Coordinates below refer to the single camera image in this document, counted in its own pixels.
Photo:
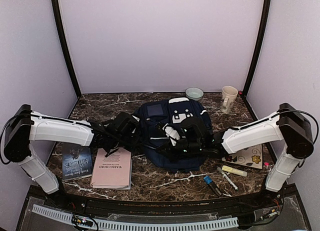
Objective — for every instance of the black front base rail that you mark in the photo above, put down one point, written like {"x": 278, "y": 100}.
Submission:
{"x": 172, "y": 199}

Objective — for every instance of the square floral plate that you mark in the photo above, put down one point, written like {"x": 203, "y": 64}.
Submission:
{"x": 251, "y": 157}

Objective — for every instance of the black left frame post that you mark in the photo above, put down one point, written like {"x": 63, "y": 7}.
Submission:
{"x": 64, "y": 47}

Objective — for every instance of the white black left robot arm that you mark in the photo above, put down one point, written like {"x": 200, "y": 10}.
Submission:
{"x": 28, "y": 126}

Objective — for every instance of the cream ceramic mug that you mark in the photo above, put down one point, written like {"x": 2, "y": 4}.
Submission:
{"x": 229, "y": 95}

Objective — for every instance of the grey slotted cable duct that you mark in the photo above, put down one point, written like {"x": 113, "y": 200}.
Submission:
{"x": 122, "y": 222}

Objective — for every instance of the black marker blue cap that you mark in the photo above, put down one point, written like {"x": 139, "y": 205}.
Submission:
{"x": 210, "y": 183}

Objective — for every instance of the pink paperback book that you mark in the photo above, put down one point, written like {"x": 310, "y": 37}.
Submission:
{"x": 113, "y": 171}

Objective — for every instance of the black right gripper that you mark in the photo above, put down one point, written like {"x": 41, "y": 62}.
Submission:
{"x": 169, "y": 151}

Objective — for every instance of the black right frame post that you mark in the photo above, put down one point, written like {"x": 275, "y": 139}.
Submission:
{"x": 257, "y": 47}

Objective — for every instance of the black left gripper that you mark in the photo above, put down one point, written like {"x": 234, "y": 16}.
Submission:
{"x": 136, "y": 140}

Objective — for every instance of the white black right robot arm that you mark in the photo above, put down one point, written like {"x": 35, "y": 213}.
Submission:
{"x": 286, "y": 124}

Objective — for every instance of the navy blue student backpack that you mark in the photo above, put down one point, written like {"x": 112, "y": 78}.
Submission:
{"x": 165, "y": 136}

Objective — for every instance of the dark blue novel book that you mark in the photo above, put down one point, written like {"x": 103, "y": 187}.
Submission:
{"x": 76, "y": 162}

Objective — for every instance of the black frame post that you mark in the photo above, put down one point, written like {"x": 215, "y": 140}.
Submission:
{"x": 257, "y": 47}
{"x": 64, "y": 47}

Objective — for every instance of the white marker pen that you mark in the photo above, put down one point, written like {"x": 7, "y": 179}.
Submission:
{"x": 227, "y": 178}

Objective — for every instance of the celadon bowl at back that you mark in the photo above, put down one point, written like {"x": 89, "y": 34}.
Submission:
{"x": 194, "y": 93}

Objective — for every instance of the yellow highlighter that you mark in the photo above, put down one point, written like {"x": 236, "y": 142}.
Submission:
{"x": 235, "y": 171}

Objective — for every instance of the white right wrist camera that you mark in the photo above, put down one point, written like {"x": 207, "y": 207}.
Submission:
{"x": 171, "y": 133}

